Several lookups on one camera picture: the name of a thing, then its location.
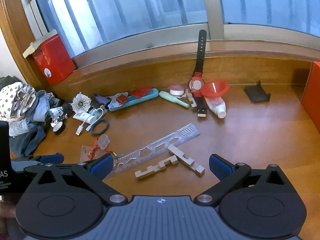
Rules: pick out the red black wristwatch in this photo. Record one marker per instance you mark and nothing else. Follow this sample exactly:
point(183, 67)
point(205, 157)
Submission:
point(200, 55)

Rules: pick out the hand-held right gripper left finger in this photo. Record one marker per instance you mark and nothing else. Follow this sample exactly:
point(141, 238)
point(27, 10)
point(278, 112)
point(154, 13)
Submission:
point(102, 166)

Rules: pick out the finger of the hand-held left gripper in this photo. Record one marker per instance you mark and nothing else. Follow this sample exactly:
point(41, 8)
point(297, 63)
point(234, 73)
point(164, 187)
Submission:
point(52, 158)

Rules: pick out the white power adapter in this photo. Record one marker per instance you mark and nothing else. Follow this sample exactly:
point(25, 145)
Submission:
point(83, 117)

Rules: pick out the blue denim jeans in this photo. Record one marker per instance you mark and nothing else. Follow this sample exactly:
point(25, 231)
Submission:
point(32, 130)

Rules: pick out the red plastic funnel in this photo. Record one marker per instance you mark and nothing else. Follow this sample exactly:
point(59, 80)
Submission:
point(215, 87)

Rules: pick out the black plastic holder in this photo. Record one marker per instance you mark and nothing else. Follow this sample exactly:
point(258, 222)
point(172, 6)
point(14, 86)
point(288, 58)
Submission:
point(257, 93)

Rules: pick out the sliding glass window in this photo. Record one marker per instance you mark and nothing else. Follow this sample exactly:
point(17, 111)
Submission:
point(125, 17)

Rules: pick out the notched wooden puzzle piece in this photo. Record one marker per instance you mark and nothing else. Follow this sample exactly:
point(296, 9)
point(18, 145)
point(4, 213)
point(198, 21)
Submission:
point(182, 158)
point(155, 167)
point(192, 98)

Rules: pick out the transparent set square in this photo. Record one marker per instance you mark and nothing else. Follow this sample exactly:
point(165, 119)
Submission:
point(86, 152)

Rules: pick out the small red square item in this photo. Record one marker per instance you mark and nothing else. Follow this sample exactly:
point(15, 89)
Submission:
point(121, 98)

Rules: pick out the transparent protractor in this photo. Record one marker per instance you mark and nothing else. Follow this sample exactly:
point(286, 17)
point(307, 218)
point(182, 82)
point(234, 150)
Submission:
point(113, 103)

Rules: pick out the white round fan part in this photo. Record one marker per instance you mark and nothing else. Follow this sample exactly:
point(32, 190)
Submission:
point(81, 102)

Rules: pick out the red box with cream lid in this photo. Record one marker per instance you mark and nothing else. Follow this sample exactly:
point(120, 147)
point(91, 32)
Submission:
point(55, 60)

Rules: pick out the white pink ribbon spool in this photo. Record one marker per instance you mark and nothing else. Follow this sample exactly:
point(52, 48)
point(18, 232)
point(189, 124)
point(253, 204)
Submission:
point(176, 90)

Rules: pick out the metal stencil ruler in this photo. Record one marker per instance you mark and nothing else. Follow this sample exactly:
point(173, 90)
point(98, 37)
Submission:
point(160, 142)

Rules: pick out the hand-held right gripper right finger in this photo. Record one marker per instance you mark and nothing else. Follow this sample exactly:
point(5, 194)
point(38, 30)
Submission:
point(220, 166)

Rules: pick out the white squeeze tube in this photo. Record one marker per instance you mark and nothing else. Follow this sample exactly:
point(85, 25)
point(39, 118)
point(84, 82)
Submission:
point(216, 105)

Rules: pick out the white shuttlecock with black base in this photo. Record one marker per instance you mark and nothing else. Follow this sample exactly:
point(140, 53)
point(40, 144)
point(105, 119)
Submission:
point(57, 112)

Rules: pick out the orange cardboard box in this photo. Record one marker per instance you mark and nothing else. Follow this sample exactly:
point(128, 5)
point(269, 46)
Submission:
point(311, 92)

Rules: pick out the red crumpled plastic piece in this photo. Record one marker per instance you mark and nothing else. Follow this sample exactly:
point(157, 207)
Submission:
point(141, 92)

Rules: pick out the teal pencil case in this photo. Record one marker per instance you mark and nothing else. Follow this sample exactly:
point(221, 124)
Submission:
point(145, 98)

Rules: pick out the wooden desktop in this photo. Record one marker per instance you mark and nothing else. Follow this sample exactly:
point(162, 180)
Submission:
point(250, 135)

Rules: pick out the purple plastic item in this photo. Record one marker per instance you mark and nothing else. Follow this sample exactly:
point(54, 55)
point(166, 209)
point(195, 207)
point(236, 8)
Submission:
point(100, 98)

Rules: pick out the translucent small cap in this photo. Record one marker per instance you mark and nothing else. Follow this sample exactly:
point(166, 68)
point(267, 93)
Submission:
point(103, 141)

